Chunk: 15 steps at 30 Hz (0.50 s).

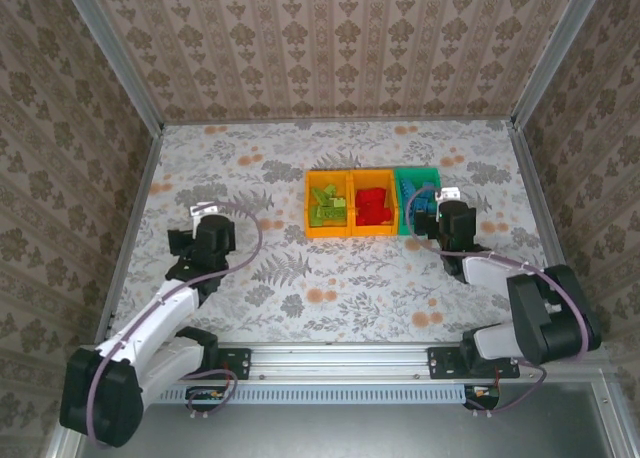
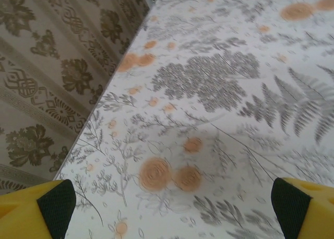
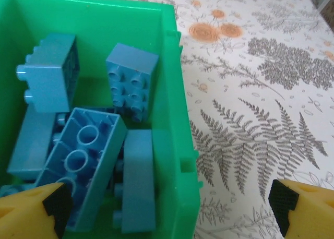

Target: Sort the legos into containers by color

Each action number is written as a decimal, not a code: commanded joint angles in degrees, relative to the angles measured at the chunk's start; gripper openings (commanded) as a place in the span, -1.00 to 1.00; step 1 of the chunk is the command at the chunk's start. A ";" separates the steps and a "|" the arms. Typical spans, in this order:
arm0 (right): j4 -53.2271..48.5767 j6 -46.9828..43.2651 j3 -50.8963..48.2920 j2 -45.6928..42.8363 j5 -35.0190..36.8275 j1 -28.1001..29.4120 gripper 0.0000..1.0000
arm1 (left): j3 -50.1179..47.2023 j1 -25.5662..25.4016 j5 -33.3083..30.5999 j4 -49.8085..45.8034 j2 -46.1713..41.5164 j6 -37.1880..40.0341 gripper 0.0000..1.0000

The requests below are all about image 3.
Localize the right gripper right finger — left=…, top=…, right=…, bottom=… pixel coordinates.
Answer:
left=268, top=178, right=334, bottom=239

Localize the green plastic bin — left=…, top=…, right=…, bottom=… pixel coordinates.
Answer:
left=0, top=0, right=202, bottom=239

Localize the small blue lego brick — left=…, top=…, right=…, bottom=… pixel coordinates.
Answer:
left=16, top=33, right=79, bottom=113

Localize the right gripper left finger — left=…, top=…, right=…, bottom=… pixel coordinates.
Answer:
left=0, top=182, right=75, bottom=239

